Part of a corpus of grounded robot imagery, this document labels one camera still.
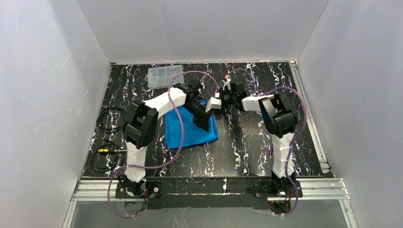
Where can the clear plastic compartment box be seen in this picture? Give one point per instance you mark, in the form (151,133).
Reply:
(160,77)

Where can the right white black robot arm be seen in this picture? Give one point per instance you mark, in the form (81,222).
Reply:
(279,117)

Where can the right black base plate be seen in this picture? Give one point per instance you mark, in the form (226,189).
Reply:
(277,190)

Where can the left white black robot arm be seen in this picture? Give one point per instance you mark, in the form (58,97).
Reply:
(139,131)

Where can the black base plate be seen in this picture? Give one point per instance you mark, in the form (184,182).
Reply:
(127,189)
(277,190)

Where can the blue cloth napkin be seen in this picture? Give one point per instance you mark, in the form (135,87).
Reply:
(192,134)

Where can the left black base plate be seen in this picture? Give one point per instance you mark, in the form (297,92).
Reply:
(127,189)

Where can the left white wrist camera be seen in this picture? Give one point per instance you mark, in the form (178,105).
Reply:
(213,103)

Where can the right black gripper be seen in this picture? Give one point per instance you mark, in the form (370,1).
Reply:
(225,95)

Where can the black coiled cable yellow plug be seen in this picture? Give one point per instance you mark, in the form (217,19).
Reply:
(110,149)

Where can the right aluminium rail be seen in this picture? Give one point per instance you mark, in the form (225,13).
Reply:
(310,121)

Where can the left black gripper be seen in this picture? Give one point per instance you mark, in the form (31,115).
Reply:
(199,110)

